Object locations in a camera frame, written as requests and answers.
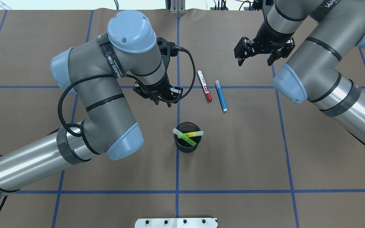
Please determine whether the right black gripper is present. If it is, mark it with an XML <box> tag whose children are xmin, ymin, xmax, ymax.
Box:
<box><xmin>234</xmin><ymin>21</ymin><xmax>295</xmax><ymax>66</ymax></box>

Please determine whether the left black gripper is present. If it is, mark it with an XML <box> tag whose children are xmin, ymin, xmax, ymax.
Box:
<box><xmin>133</xmin><ymin>81</ymin><xmax>183</xmax><ymax>108</ymax></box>

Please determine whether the red marker pen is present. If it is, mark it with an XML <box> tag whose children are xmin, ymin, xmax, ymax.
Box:
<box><xmin>196</xmin><ymin>69</ymin><xmax>212</xmax><ymax>102</ymax></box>

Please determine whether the green highlighter pen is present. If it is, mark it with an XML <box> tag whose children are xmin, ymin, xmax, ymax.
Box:
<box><xmin>173</xmin><ymin>128</ymin><xmax>197</xmax><ymax>146</ymax></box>

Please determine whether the blue highlighter pen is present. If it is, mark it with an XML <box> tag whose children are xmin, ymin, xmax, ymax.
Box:
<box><xmin>215</xmin><ymin>80</ymin><xmax>227</xmax><ymax>112</ymax></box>

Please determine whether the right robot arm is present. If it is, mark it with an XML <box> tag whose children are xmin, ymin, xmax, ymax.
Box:
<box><xmin>234</xmin><ymin>0</ymin><xmax>365</xmax><ymax>145</ymax></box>

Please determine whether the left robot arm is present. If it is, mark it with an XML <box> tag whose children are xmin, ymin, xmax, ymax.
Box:
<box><xmin>0</xmin><ymin>10</ymin><xmax>187</xmax><ymax>198</ymax></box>

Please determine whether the yellow highlighter pen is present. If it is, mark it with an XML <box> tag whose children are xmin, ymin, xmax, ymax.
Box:
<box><xmin>183</xmin><ymin>131</ymin><xmax>204</xmax><ymax>138</ymax></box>

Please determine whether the black mesh pen cup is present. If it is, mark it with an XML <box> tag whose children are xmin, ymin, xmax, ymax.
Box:
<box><xmin>173</xmin><ymin>122</ymin><xmax>202</xmax><ymax>153</ymax></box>

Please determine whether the brown table mat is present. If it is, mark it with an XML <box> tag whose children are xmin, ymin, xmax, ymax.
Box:
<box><xmin>0</xmin><ymin>9</ymin><xmax>365</xmax><ymax>228</ymax></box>

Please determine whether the metal mounting plate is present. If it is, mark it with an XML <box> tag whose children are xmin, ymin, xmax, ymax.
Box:
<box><xmin>134</xmin><ymin>218</ymin><xmax>219</xmax><ymax>228</ymax></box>

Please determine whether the aluminium frame post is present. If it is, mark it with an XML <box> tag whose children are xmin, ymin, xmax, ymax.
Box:
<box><xmin>166</xmin><ymin>0</ymin><xmax>186</xmax><ymax>16</ymax></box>

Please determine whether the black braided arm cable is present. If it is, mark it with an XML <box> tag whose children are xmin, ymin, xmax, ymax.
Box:
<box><xmin>58</xmin><ymin>46</ymin><xmax>196</xmax><ymax>137</ymax></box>

